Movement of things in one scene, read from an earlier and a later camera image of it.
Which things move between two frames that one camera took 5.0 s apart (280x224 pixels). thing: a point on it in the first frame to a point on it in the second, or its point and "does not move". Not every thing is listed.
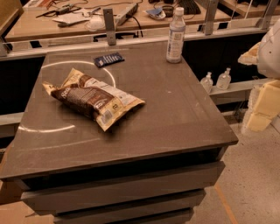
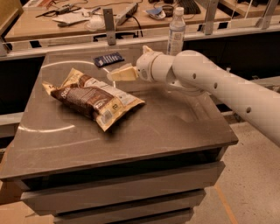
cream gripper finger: x=250 y=57 to x=123 y=73
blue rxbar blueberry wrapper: x=101 y=61 does not move
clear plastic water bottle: x=176 y=37 does not move
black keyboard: x=191 y=7 does not move
